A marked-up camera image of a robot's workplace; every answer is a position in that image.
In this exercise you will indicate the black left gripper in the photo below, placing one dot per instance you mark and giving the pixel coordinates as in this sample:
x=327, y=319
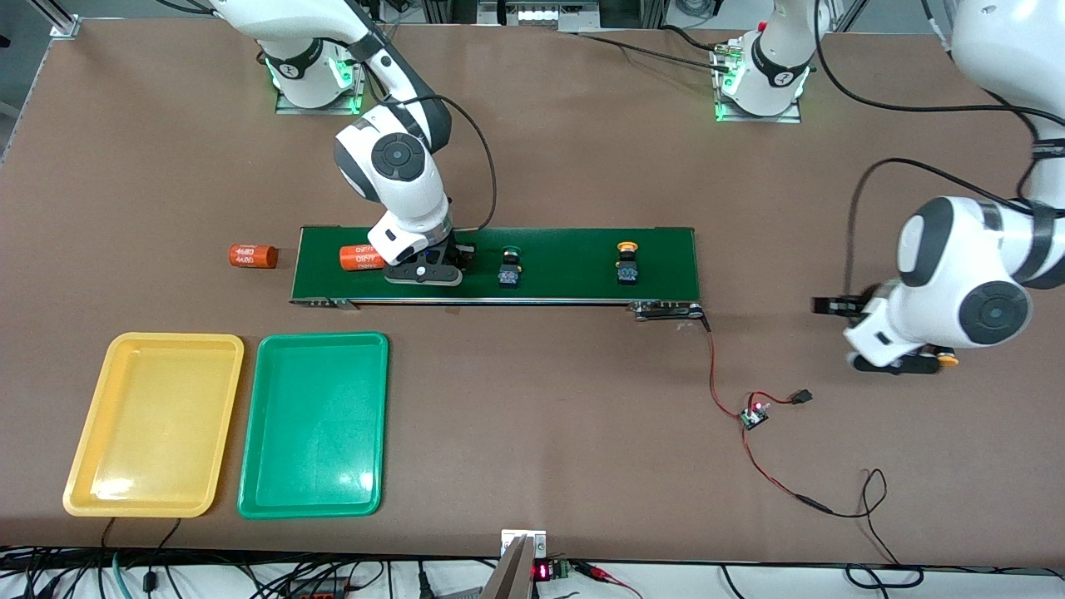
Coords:
x=863, y=304

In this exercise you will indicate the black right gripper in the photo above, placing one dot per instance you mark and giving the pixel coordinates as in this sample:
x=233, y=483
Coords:
x=457, y=251

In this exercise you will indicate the green push button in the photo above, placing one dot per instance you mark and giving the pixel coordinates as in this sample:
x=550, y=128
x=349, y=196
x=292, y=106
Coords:
x=510, y=268

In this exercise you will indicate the orange 4680 cylinder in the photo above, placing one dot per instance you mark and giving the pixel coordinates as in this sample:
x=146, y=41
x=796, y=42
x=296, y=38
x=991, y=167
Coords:
x=253, y=256
x=356, y=259

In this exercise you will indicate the yellow push button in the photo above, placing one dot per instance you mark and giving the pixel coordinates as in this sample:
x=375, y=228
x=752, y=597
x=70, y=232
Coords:
x=947, y=360
x=627, y=263

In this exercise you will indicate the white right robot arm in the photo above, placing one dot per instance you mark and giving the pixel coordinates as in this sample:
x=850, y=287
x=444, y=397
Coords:
x=399, y=200

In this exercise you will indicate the red lead with black connector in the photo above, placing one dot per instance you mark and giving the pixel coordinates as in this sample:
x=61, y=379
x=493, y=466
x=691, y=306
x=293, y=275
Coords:
x=803, y=397

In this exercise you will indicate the green conveyor belt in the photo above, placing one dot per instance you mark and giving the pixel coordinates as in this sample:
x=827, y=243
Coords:
x=566, y=266

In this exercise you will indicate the small black controller board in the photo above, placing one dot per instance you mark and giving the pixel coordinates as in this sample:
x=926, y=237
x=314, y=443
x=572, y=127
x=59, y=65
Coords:
x=755, y=416

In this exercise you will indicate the green plastic tray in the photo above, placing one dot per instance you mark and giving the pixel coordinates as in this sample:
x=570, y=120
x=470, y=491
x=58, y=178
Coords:
x=316, y=433

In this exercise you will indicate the white lit equipment box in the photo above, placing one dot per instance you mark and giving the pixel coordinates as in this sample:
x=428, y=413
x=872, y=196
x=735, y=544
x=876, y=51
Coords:
x=537, y=15

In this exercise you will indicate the red digit display module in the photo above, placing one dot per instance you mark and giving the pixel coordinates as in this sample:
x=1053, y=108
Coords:
x=542, y=571

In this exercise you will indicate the red clip lead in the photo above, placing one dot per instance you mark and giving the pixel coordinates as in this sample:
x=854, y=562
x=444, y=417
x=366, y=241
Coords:
x=599, y=572

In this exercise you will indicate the yellow plastic tray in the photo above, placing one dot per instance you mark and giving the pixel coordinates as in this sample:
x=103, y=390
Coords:
x=150, y=433

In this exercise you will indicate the red power strip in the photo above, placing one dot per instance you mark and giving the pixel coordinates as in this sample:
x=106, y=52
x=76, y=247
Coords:
x=316, y=593

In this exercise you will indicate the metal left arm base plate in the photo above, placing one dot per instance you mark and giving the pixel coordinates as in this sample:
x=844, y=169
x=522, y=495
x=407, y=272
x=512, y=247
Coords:
x=765, y=118

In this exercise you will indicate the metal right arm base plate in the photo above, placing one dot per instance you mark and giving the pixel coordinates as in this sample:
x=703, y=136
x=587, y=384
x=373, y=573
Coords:
x=363, y=58

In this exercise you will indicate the silver mounting bracket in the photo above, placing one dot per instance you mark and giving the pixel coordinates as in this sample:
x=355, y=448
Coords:
x=539, y=545

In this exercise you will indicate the grey metal camera arm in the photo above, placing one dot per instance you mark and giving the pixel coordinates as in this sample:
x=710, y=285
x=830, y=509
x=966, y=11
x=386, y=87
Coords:
x=509, y=578

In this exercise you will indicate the aluminium frame profile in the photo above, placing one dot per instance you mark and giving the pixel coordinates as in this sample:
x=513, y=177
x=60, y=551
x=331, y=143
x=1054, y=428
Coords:
x=62, y=25

